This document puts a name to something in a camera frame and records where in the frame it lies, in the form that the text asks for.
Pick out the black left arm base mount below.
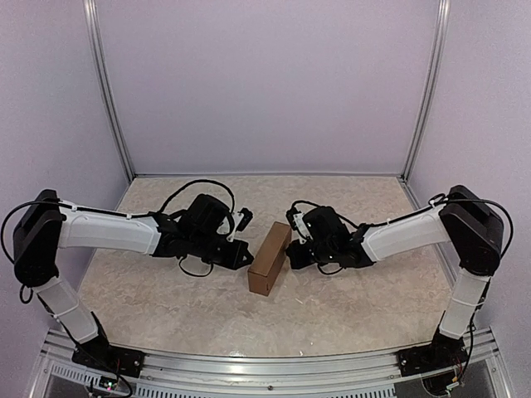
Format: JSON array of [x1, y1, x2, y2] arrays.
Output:
[[72, 346, 145, 378]]

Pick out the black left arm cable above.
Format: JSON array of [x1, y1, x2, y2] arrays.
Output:
[[0, 178, 237, 306]]

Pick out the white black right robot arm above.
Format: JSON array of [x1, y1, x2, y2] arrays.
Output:
[[286, 185, 509, 368]]

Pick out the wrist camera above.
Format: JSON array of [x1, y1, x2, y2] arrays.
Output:
[[286, 207, 311, 244], [221, 207, 253, 241]]

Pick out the brown cardboard box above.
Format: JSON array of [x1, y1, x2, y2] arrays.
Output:
[[247, 221, 292, 296]]

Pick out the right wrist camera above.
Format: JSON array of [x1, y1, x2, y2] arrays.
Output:
[[286, 207, 311, 244]]

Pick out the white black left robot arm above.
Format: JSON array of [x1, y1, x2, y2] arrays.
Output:
[[11, 189, 253, 369]]

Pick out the right aluminium corner post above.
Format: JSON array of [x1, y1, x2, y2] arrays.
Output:
[[401, 0, 451, 185]]

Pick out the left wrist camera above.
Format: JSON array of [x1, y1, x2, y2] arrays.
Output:
[[221, 207, 253, 241]]

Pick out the left aluminium corner post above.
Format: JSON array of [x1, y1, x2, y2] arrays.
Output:
[[82, 0, 136, 183]]

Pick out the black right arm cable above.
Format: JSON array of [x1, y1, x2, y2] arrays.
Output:
[[285, 197, 515, 332]]

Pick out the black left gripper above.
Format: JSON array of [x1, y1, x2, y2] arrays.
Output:
[[190, 231, 254, 271]]

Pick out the aluminium corner post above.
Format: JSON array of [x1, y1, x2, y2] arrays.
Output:
[[401, 0, 451, 185], [82, 0, 136, 183]]

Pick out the aluminium front frame rail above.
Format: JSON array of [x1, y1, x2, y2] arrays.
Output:
[[28, 329, 515, 397]]

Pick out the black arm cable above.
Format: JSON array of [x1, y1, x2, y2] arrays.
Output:
[[0, 178, 237, 306], [285, 197, 515, 332]]

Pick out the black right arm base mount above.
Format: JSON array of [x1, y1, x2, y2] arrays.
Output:
[[397, 339, 468, 377]]

